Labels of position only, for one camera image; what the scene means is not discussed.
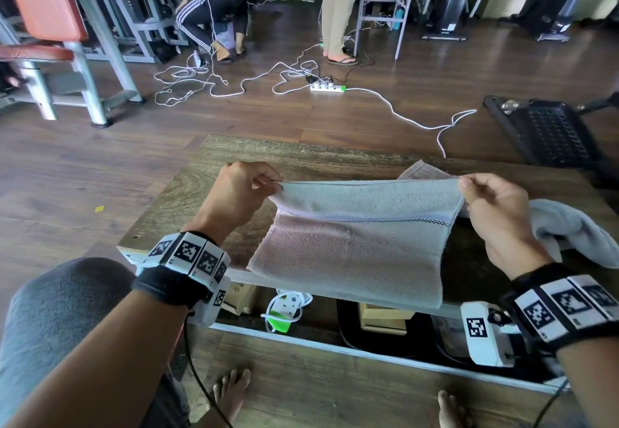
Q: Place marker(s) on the person's right forearm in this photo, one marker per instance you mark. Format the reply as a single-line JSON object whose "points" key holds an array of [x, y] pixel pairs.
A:
{"points": [[590, 384]]}

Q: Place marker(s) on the low wooden table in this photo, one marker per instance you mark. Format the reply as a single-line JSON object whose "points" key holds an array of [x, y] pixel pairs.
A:
{"points": [[314, 344]]}

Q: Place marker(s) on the person's left forearm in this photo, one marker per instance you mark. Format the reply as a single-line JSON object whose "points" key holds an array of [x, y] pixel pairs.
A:
{"points": [[96, 369]]}

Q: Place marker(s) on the silver metal part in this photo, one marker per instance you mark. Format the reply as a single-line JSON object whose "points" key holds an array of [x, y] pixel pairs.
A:
{"points": [[509, 106]]}

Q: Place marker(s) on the grey towel striped border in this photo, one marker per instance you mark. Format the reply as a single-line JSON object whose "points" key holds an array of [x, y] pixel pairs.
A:
{"points": [[348, 258]]}

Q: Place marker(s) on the person's left leg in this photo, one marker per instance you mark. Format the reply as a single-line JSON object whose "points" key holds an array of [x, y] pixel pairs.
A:
{"points": [[48, 307]]}

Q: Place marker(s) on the black gym equipment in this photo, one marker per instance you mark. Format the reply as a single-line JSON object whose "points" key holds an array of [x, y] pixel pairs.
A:
{"points": [[546, 2]]}

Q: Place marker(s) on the black power adapter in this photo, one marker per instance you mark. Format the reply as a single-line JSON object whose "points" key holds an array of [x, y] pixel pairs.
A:
{"points": [[313, 78]]}

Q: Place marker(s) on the plain cardboard box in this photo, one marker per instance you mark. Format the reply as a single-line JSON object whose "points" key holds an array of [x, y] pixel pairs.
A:
{"points": [[382, 316]]}

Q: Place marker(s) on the black perforated platform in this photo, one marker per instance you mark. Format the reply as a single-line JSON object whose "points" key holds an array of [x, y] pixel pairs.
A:
{"points": [[551, 137]]}

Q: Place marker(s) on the person's right foot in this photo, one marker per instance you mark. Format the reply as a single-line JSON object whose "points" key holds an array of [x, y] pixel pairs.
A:
{"points": [[450, 413]]}

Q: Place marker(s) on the heap of grey towels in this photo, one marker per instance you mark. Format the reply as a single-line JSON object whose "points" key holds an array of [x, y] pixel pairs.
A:
{"points": [[570, 229]]}

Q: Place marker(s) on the white green socket adapter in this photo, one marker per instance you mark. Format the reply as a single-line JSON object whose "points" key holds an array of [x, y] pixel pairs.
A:
{"points": [[285, 307]]}

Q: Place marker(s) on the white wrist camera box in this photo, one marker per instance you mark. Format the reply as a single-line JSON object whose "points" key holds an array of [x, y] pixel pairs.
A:
{"points": [[483, 336], [210, 309]]}

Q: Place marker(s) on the person's left hand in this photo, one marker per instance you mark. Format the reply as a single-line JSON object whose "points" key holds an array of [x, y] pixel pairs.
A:
{"points": [[232, 200]]}

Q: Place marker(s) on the white folding table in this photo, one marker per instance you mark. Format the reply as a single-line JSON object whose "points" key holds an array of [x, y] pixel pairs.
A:
{"points": [[406, 12]]}

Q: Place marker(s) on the grey weight machine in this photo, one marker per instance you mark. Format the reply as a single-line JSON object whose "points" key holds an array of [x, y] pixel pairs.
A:
{"points": [[140, 17]]}

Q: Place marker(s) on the blue water bottle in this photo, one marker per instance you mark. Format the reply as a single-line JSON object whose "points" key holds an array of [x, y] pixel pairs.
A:
{"points": [[398, 19]]}

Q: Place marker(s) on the cardboard box with label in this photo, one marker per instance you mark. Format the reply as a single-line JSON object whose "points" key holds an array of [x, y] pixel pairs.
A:
{"points": [[239, 297]]}

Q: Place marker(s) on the white green power strip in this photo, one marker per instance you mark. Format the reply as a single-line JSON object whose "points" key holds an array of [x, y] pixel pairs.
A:
{"points": [[329, 87]]}

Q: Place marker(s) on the person's right hand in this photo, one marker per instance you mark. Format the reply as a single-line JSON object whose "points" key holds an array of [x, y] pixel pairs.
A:
{"points": [[503, 220]]}

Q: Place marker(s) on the flat white power strip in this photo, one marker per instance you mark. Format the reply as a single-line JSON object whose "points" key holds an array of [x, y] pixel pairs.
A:
{"points": [[197, 59]]}

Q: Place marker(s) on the black elliptical trainer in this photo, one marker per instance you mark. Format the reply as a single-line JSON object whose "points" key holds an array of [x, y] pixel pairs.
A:
{"points": [[452, 2]]}

